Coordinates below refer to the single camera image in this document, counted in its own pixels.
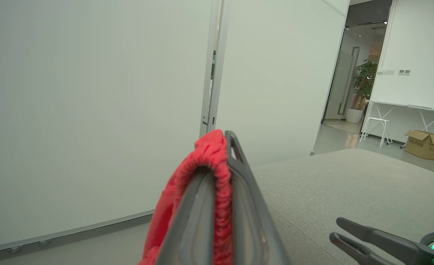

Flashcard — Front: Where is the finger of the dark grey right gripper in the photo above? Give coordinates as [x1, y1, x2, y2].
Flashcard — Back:
[329, 232, 399, 265]
[336, 217, 434, 265]

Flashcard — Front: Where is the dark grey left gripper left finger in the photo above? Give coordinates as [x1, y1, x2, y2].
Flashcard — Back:
[154, 171, 217, 265]

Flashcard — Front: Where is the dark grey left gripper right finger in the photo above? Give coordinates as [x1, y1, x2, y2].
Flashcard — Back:
[224, 130, 294, 265]

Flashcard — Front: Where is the red sports jersey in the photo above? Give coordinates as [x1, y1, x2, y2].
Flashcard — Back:
[138, 129, 235, 265]

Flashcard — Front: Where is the grey fabric sofa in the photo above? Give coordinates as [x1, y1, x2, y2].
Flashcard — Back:
[249, 148, 434, 265]

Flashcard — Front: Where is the brown cardboard box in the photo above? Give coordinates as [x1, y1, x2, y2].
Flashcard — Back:
[404, 130, 434, 161]

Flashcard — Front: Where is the white stool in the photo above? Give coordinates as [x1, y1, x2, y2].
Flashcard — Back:
[360, 117, 394, 148]

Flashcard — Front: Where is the white plant pot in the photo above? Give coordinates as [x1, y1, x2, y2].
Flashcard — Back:
[346, 108, 364, 124]

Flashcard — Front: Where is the white trestle table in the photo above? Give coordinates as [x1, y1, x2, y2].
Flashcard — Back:
[364, 99, 434, 148]

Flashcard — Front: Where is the white partition panel behind sofa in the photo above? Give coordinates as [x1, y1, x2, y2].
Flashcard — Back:
[215, 0, 351, 166]

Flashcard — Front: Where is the wide white partition panel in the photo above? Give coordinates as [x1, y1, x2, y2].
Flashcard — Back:
[0, 0, 219, 254]

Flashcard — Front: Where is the green potted plant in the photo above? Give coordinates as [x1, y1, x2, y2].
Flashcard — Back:
[352, 59, 378, 110]

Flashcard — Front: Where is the frosted glass door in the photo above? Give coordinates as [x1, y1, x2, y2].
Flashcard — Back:
[324, 46, 361, 122]

